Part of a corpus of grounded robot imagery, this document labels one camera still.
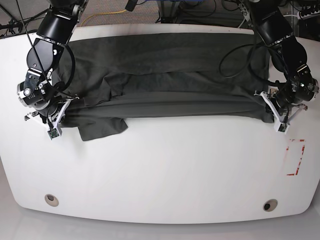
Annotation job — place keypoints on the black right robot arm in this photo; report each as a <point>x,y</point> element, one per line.
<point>54,34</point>

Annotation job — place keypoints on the left table grommet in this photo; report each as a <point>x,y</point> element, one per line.
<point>51,200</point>

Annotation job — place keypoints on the dark grey T-shirt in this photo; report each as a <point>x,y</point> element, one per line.
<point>160,75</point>

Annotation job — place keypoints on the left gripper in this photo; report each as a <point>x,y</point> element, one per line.
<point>299,86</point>

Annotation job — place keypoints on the red tape rectangle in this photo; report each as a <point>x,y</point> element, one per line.
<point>293,156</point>

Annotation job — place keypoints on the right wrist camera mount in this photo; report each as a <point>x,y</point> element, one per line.
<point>51,119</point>

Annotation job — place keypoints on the table grommet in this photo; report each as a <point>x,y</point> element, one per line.
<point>270,205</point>
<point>51,200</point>

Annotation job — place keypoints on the white power strip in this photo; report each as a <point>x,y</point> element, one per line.
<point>309,11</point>

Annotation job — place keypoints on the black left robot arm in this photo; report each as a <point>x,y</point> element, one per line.
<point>288,56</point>

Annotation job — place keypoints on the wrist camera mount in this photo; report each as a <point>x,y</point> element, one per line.
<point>288,113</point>
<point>51,119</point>

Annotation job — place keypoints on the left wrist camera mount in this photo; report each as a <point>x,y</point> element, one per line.
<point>288,113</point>

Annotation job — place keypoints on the right table grommet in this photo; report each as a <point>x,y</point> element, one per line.
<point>270,205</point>

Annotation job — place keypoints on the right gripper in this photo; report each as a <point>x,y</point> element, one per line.
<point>38,93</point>

